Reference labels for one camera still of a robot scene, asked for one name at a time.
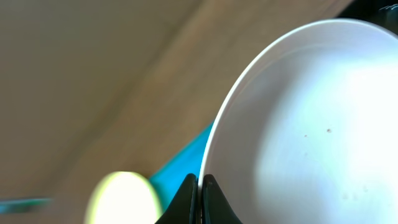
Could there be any yellow-green plate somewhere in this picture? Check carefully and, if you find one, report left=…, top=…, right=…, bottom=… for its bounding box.
left=84, top=171, right=162, bottom=224

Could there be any teal plastic tray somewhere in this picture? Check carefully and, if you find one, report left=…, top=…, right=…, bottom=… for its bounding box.
left=149, top=123, right=213, bottom=212

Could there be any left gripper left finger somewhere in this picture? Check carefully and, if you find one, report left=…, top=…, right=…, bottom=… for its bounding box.
left=155, top=174, right=198, bottom=224

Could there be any white plate with ketchup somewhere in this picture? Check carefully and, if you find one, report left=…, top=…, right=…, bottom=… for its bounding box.
left=200, top=19, right=397, bottom=223

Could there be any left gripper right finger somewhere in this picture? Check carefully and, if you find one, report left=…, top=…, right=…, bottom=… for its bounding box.
left=201, top=174, right=242, bottom=224

